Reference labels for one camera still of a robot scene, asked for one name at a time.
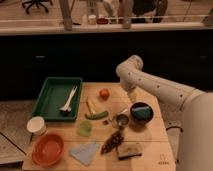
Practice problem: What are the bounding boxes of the orange-red apple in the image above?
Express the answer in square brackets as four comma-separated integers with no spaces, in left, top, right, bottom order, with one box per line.
[99,89,110,100]

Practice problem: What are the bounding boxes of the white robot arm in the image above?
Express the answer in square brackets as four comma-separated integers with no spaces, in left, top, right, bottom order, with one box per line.
[116,55,213,171]

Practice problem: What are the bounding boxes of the metal measuring cup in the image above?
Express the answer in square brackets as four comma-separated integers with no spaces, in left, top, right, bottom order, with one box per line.
[112,108,129,128]

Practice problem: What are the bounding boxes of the green plastic cup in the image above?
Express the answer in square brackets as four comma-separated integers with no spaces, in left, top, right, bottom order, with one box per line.
[78,120,92,137]

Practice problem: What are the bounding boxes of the white paper cup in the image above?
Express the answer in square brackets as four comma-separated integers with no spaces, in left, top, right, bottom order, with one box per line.
[27,116,46,135]

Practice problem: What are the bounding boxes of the black bowl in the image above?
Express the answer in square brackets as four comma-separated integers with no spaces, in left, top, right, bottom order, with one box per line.
[130,102,154,125]

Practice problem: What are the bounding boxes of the blue sponge in bowl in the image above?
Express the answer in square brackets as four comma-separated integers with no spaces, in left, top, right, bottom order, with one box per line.
[132,107,150,121]

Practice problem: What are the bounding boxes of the yellow banana toy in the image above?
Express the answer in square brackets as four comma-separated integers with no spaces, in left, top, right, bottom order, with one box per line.
[86,97,96,115]

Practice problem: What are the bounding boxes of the tan and black sponge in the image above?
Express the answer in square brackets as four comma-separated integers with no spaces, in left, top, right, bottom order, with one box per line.
[116,143,142,160]

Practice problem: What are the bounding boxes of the white plastic utensil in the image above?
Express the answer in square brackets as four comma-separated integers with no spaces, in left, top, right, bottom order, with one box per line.
[60,86,77,112]

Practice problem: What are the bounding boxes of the green plastic tray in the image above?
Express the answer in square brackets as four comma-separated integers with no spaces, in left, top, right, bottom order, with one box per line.
[32,77,83,122]

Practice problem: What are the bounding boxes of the blue-grey folded cloth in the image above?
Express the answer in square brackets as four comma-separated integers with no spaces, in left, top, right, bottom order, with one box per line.
[69,142,100,166]

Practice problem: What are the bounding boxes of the orange plastic bowl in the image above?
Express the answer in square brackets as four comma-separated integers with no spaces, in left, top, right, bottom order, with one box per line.
[32,133,64,167]

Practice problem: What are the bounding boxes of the black office chair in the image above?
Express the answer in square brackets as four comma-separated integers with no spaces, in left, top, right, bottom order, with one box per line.
[22,0,53,14]

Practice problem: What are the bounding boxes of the black floor cable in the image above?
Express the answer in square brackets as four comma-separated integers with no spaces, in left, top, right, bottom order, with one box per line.
[165,124,181,132]

